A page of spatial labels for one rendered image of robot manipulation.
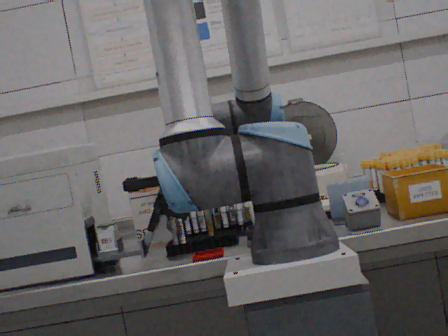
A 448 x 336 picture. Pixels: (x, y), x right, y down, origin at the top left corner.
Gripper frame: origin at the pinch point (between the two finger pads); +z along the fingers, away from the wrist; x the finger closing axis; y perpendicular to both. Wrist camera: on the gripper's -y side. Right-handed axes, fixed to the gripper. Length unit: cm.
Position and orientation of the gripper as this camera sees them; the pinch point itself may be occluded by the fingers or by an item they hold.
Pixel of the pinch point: (145, 243)
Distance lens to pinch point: 145.3
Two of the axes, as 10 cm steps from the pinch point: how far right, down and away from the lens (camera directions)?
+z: -3.3, 9.4, 0.7
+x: 0.3, -0.6, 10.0
